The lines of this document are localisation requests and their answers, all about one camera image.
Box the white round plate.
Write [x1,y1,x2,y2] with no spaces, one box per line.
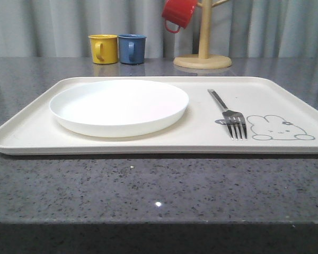
[49,79,189,138]

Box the red hanging mug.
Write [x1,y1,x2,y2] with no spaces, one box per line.
[162,0,198,33]

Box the blue mug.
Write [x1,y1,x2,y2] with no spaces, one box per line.
[118,34,147,65]

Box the yellow mug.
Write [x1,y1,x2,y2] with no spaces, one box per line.
[89,34,118,65]

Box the beige rabbit serving tray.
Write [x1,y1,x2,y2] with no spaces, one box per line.
[0,76,318,155]

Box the silver metal fork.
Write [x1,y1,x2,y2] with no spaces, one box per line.
[208,89,248,140]

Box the grey curtain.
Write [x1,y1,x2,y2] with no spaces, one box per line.
[0,1,318,58]

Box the wooden mug tree stand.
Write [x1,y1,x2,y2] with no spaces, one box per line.
[173,1,232,69]

